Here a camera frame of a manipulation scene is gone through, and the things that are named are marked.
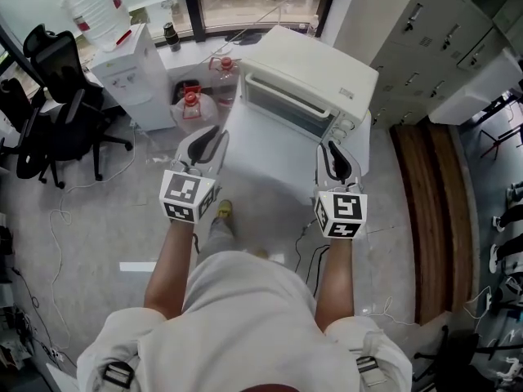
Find person's yellow shoe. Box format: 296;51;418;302
216;199;235;221

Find person's white shirt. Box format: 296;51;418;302
76;251;414;392

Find black tripod stand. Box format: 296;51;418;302
479;123;523;159

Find black mesh office chair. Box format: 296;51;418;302
22;24;134;190

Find clear water jug red cap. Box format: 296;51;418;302
170;83;220;135
208;55;242;108

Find black swivel chair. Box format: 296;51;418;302
412;323;523;392

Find white water dispenser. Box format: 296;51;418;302
90;22;167;132

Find person's right forearm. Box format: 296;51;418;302
314;234;355;332

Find brown wooden platform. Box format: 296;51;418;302
389;122;476;327

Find person's grey trouser leg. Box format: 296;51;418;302
206;213;239;257

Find black power cable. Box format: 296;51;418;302
293;220;333;298

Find glass toaster oven door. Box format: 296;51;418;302
239;65;341;142

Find white desk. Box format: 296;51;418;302
427;46;523;127

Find thin white cable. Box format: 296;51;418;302
359;295;415;327

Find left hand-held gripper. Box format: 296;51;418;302
159;125;230;225

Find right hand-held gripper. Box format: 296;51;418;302
313;140;369;241

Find white floor cable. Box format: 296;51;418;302
48;127;136;351

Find grey metal lockers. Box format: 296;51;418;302
369;0;523;128

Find white toaster oven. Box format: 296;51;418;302
238;24;381;145

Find person's left forearm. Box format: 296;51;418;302
143;217;198;323

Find black thermos bottle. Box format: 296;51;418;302
163;21;182;53

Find large water bottle red label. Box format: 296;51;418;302
60;0;132;53

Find black strap buckle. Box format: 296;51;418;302
354;354;388;388
101;360;136;390

